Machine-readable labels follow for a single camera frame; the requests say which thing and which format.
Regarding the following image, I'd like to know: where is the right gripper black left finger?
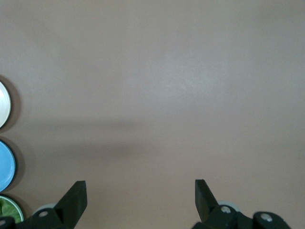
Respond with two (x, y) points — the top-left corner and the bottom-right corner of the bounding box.
(16, 180), (88, 229)

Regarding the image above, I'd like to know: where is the green lettuce leaf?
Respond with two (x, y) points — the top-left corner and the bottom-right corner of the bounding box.
(0, 199), (19, 221)

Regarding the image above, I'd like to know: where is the blue round plate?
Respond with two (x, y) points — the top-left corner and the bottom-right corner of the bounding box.
(0, 140), (17, 192)

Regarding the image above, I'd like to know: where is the beige round plate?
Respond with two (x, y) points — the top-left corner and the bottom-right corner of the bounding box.
(0, 81), (12, 129)

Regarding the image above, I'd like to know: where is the light green round plate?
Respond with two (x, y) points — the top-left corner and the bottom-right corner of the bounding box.
(0, 195), (24, 224)

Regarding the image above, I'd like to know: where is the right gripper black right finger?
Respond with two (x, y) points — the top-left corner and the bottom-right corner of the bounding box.
(192, 179), (254, 229)

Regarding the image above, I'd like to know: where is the brown table cover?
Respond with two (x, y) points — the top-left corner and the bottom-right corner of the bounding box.
(0, 0), (305, 229)

